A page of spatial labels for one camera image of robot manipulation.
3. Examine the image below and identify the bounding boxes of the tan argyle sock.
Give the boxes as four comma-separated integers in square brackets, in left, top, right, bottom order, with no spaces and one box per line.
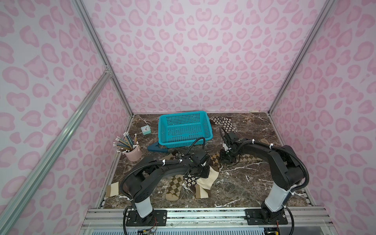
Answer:
[240,139,270,163]
[162,151,184,201]

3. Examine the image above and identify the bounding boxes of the daisy sock in middle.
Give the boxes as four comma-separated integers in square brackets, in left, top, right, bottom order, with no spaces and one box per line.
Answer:
[171,150,198,189]

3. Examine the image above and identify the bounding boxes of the daisy sock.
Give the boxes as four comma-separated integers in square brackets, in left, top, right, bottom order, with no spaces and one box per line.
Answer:
[211,117,235,132]
[171,150,198,189]

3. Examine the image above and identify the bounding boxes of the tan argyle sock right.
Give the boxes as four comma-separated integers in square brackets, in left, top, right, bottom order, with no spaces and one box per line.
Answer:
[240,139,270,163]

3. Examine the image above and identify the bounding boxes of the teal plastic basket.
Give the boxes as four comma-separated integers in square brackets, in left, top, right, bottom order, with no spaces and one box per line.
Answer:
[158,111,213,148]

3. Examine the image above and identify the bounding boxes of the daisy sock at back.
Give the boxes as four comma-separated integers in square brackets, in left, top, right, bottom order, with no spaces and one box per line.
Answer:
[211,117,235,132]

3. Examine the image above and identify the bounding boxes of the bundle of pencils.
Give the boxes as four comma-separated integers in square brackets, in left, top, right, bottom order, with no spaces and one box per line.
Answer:
[113,132,139,154]

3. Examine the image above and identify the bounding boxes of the small teal clock cube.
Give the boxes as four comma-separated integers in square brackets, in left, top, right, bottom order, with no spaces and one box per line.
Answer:
[141,125,152,136]

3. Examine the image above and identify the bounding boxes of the aluminium front rail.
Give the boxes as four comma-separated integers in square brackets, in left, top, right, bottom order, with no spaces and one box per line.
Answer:
[79,206,338,235]

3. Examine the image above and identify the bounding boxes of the cream brown striped sock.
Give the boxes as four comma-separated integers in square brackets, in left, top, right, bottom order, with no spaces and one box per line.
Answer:
[105,182,119,198]
[195,167,219,199]

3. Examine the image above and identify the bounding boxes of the tan argyle sock left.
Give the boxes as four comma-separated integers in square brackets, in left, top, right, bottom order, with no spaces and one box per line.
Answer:
[162,151,184,201]

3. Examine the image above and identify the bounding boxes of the dark brown argyle sock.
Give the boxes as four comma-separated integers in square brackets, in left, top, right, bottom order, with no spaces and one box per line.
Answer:
[209,152,220,172]

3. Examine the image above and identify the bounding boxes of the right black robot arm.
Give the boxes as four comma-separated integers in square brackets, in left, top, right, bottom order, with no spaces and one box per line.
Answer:
[219,128,309,226]

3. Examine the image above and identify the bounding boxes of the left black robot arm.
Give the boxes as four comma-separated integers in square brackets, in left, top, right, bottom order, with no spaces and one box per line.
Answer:
[118,137,210,226]

